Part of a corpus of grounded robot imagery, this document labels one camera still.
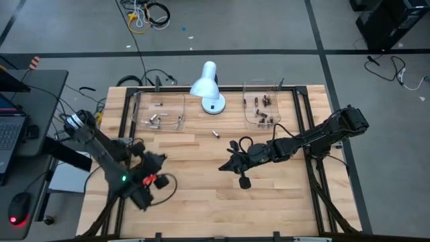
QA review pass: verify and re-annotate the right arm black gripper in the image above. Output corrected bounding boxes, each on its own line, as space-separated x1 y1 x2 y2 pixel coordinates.
218 140 273 190

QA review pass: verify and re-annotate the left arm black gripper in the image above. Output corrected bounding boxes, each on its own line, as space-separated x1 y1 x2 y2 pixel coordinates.
130 141 170 190

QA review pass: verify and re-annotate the clear plastic bin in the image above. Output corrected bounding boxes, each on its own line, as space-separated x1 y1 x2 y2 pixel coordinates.
129 89 187 132
242 79 282 131

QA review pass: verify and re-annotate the white desk lamp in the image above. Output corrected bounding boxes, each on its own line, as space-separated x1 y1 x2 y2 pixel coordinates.
189 60 227 116

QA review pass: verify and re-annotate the black slanted beam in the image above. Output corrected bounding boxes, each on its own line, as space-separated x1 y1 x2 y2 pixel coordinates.
43 137 94 173

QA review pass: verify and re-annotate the white flat panel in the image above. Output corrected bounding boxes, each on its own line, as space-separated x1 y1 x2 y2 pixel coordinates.
48 151 95 195

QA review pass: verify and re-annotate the small black box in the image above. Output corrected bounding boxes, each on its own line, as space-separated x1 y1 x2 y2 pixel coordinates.
26 124 40 140

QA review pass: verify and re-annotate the dark grey side desk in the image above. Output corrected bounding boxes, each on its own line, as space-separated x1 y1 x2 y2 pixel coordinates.
0 69 70 241

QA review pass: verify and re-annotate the black computer mouse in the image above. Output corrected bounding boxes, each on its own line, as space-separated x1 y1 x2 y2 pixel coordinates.
7 192 32 226

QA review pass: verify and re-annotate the black laptop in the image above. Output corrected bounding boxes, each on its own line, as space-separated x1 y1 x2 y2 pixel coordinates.
0 95 30 185

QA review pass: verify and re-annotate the black monitor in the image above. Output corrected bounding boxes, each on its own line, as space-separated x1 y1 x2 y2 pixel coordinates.
0 67 32 93

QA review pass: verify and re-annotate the black computer tower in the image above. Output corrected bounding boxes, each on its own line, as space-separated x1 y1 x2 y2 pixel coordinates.
349 0 430 52

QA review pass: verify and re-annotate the black looped wrist cable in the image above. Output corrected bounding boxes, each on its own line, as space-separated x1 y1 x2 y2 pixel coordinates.
237 123 303 152
149 173 179 206

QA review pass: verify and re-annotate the black cable coil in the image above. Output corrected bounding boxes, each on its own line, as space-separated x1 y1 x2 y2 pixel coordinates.
116 74 144 87

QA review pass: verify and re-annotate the long black floor cable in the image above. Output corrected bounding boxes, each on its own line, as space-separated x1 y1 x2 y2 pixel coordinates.
114 0 148 87

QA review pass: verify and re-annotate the black coiled cable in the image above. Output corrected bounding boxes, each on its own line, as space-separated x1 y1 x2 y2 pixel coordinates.
143 2 171 28

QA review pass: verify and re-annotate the yellow floor cable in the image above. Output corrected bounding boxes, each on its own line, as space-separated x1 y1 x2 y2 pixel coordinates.
126 12 151 35

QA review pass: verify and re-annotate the white floor cable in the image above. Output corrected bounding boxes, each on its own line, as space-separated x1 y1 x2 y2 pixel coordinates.
133 0 171 31

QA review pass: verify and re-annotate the black floor cable with plug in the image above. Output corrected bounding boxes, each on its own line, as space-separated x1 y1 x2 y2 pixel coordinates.
364 55 407 83

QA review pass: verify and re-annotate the white cable with adapter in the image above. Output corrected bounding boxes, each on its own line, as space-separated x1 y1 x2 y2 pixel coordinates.
397 67 428 91

